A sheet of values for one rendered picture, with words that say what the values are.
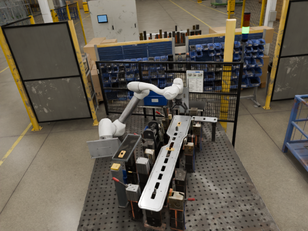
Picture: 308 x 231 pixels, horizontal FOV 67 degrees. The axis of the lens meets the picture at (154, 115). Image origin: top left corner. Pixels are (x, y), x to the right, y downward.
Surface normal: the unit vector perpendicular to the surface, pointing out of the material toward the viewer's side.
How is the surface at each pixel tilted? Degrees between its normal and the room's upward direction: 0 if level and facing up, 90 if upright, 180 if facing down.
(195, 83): 90
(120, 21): 90
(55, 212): 0
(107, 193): 0
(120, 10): 90
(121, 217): 0
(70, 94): 92
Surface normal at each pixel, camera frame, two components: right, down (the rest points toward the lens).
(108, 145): 0.10, 0.49
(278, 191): -0.08, -0.86
